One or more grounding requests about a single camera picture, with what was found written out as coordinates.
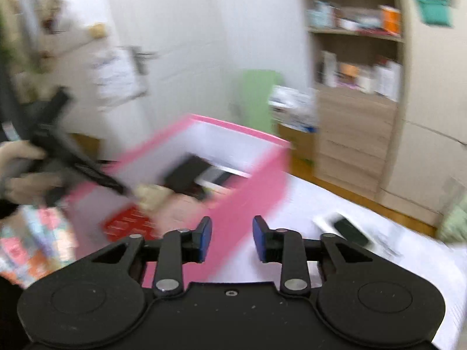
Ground pink round compact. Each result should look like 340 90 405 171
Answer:
153 193 212 227

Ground person's left hand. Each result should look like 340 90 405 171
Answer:
0 140 70 205

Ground teal hanging organizer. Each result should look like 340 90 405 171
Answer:
410 0 455 28

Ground white pocket router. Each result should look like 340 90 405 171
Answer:
195 168 252 191

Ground white plastic bag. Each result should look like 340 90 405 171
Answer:
268 85 318 132

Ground colourful printed blanket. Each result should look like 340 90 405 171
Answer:
0 204 79 288

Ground brown cardboard box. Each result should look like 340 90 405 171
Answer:
277 124 316 165

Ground wooden bookshelf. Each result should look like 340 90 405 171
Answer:
297 0 405 203

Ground white patterned tablecloth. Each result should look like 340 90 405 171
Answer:
142 173 467 350

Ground white printed tote bag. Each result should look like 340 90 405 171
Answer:
89 45 150 104

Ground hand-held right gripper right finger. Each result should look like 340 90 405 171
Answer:
252 216 369 296

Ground white door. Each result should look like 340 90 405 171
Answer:
98 0 236 143

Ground metal door handle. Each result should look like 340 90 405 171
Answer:
129 45 157 75

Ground black and white gadget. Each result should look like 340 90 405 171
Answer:
313 209 369 246

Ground black flat case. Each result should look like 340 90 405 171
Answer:
164 155 214 195

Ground orange cup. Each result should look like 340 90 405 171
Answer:
379 5 402 33

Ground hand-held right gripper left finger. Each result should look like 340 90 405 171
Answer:
91 216 213 297

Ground pink storage box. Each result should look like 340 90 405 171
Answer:
64 114 292 288

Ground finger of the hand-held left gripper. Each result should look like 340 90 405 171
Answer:
74 163 134 196

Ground wooden wardrobe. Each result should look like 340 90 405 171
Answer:
379 0 467 227

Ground beige claw hair clip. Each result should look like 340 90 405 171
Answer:
133 184 174 210

